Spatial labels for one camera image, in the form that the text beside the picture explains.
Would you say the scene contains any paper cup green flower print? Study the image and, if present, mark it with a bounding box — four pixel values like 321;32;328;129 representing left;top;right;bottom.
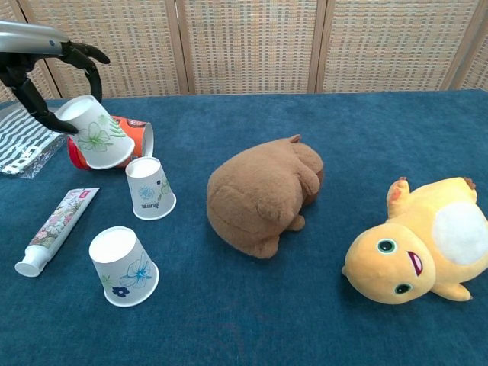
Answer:
54;94;136;171

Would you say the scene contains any brown plush capybara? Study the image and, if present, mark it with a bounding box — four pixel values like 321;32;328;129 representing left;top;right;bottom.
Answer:
206;133;326;260

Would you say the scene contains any paper cup large blue flower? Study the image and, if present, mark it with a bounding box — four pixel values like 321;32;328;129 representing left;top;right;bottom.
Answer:
88;226;160;308

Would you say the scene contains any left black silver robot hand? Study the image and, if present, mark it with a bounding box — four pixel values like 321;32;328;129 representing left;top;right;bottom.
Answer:
0;21;111;135

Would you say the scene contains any striped cloth in plastic bag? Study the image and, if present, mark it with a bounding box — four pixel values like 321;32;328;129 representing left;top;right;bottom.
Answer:
0;105;72;179

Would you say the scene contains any paper cup small blue print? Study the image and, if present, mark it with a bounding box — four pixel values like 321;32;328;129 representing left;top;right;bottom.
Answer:
125;156;178;221

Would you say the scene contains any blue table cloth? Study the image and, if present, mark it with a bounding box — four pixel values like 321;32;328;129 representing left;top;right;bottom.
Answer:
0;88;488;366

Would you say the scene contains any red instant noodle cup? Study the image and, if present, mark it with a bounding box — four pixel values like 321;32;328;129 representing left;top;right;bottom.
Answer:
67;115;156;172

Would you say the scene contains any floral toothpaste tube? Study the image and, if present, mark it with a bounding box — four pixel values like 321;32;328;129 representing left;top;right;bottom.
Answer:
14;187;101;278

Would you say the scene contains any woven rattan folding screen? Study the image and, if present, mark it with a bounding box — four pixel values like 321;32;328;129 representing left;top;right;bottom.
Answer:
0;0;488;103

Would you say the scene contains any yellow plush animal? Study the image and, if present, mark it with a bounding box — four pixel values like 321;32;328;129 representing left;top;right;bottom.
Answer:
341;176;488;305

